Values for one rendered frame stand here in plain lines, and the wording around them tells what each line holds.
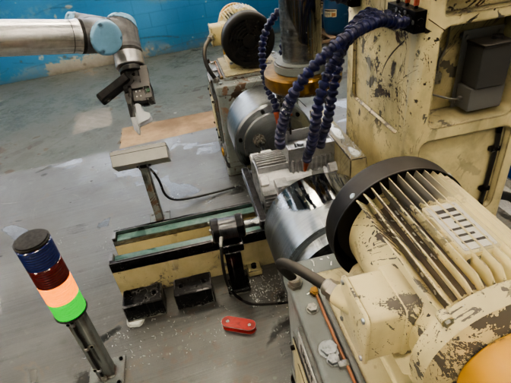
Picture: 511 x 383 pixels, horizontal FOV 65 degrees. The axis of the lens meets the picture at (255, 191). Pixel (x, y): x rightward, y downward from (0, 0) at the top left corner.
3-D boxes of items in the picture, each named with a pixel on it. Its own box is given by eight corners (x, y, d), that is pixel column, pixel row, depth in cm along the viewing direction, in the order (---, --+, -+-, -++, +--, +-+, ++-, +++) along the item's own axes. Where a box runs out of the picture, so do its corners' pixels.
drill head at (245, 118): (287, 127, 161) (283, 64, 146) (318, 173, 131) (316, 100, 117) (226, 138, 158) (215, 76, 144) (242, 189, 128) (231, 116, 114)
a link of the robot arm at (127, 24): (99, 23, 130) (129, 27, 136) (106, 60, 129) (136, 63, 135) (109, 7, 122) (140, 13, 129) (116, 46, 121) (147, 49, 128)
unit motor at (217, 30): (265, 96, 181) (254, -6, 157) (284, 127, 154) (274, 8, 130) (208, 107, 178) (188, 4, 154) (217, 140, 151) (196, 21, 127)
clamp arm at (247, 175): (271, 228, 98) (251, 175, 119) (270, 219, 96) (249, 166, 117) (257, 232, 97) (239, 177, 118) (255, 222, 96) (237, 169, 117)
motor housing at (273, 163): (317, 185, 125) (315, 129, 114) (340, 221, 109) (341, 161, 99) (254, 197, 123) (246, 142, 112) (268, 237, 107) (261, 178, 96)
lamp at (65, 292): (80, 280, 80) (72, 264, 77) (75, 303, 75) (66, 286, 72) (49, 286, 79) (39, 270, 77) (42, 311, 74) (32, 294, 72)
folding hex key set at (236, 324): (258, 324, 100) (257, 320, 98) (254, 336, 97) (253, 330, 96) (224, 319, 102) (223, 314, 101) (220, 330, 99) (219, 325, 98)
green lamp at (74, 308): (88, 295, 82) (80, 280, 80) (84, 318, 77) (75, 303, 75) (58, 302, 82) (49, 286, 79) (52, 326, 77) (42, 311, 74)
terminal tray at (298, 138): (321, 147, 113) (320, 124, 109) (334, 166, 104) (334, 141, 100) (279, 155, 112) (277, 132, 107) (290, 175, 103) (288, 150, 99)
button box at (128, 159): (171, 161, 130) (168, 145, 130) (169, 156, 123) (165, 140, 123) (117, 172, 128) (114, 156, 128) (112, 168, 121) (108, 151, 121)
